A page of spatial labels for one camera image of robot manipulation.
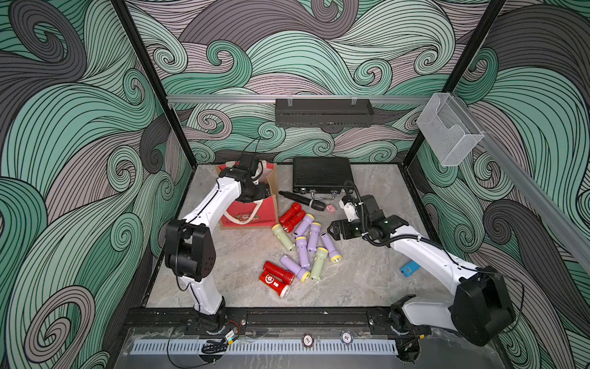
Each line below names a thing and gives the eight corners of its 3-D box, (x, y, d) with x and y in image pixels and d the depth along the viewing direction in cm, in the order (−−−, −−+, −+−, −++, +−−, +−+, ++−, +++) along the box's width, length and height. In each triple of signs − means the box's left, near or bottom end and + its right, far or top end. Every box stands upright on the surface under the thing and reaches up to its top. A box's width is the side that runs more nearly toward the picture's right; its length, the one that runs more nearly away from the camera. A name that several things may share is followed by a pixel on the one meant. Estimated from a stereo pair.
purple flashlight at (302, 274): (278, 264, 87) (277, 261, 85) (284, 256, 89) (284, 253, 87) (304, 283, 82) (304, 281, 80) (310, 275, 84) (310, 272, 82)
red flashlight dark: (261, 272, 86) (260, 268, 83) (266, 263, 88) (265, 260, 85) (291, 286, 83) (291, 283, 80) (294, 277, 85) (295, 273, 82)
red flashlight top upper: (278, 221, 100) (277, 217, 98) (295, 204, 106) (295, 201, 104) (284, 226, 99) (284, 222, 97) (301, 208, 105) (301, 205, 102)
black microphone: (278, 196, 108) (278, 192, 106) (281, 192, 110) (280, 188, 108) (323, 212, 103) (324, 208, 100) (325, 207, 104) (326, 203, 102)
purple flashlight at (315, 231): (306, 251, 90) (306, 248, 88) (311, 223, 98) (311, 220, 96) (316, 253, 90) (317, 250, 88) (321, 225, 98) (321, 222, 96)
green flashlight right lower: (308, 278, 83) (309, 276, 81) (317, 248, 91) (317, 245, 89) (320, 282, 82) (321, 280, 80) (328, 252, 90) (328, 249, 88)
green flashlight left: (288, 252, 90) (288, 249, 88) (271, 229, 97) (271, 226, 95) (295, 247, 92) (296, 244, 90) (278, 225, 98) (278, 222, 96)
